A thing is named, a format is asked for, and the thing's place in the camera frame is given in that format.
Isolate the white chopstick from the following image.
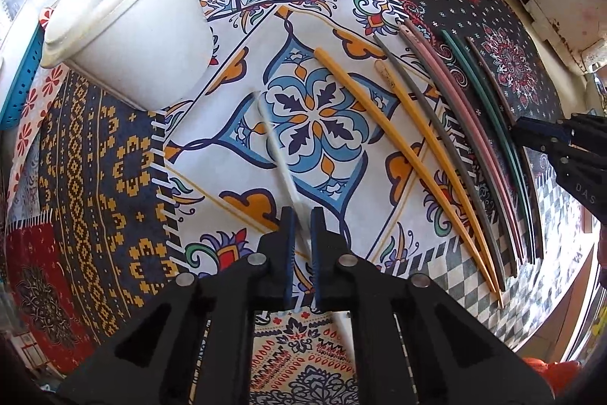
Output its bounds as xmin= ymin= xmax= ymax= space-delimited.
xmin=253 ymin=90 xmax=355 ymax=365

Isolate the blue perforated basket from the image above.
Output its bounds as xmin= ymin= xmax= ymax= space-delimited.
xmin=1 ymin=25 xmax=44 ymax=131

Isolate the yellow chopstick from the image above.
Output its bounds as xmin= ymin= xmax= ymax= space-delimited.
xmin=374 ymin=61 xmax=500 ymax=295
xmin=314 ymin=47 xmax=501 ymax=300

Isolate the grey chopstick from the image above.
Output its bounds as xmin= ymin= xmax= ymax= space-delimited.
xmin=373 ymin=35 xmax=505 ymax=290

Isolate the patchwork patterned tablecloth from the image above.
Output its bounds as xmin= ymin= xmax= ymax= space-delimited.
xmin=1 ymin=0 xmax=598 ymax=404

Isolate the white plastic cup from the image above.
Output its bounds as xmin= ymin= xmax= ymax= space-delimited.
xmin=41 ymin=0 xmax=214 ymax=111

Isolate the dark green chopstick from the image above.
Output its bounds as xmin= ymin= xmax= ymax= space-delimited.
xmin=465 ymin=36 xmax=545 ymax=259

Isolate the pink chopstick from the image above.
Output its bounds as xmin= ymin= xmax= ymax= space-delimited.
xmin=397 ymin=24 xmax=526 ymax=266
xmin=403 ymin=18 xmax=530 ymax=263

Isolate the teal chopstick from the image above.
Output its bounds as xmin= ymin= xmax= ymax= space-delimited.
xmin=440 ymin=29 xmax=537 ymax=263

